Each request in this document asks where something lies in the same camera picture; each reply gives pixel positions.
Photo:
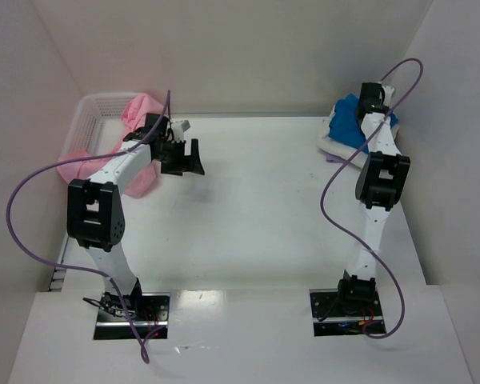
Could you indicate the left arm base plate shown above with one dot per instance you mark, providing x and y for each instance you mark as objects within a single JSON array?
[{"x": 150, "y": 318}]

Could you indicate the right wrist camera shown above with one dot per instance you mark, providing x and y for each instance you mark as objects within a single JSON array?
[{"x": 388, "y": 93}]

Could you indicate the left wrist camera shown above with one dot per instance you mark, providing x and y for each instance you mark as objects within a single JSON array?
[{"x": 178, "y": 130}]

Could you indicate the white folded t shirt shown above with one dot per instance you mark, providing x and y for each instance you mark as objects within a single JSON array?
[{"x": 338, "y": 152}]

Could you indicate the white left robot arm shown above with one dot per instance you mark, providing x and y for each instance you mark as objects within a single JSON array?
[{"x": 95, "y": 217}]

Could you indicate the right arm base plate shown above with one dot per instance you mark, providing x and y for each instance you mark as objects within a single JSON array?
[{"x": 331, "y": 318}]

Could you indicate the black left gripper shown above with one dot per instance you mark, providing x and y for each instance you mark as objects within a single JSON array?
[{"x": 186, "y": 156}]

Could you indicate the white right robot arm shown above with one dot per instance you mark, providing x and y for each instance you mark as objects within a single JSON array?
[{"x": 378, "y": 188}]

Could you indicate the blue t shirt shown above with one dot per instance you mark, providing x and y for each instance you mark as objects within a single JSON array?
[{"x": 345, "y": 126}]

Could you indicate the pink t shirt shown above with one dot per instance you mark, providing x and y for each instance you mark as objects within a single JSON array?
[{"x": 132, "y": 117}]

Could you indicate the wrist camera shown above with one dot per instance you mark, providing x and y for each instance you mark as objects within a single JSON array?
[
  {"x": 388, "y": 93},
  {"x": 178, "y": 130}
]

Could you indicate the white plastic basket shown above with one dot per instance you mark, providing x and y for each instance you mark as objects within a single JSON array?
[{"x": 97, "y": 126}]

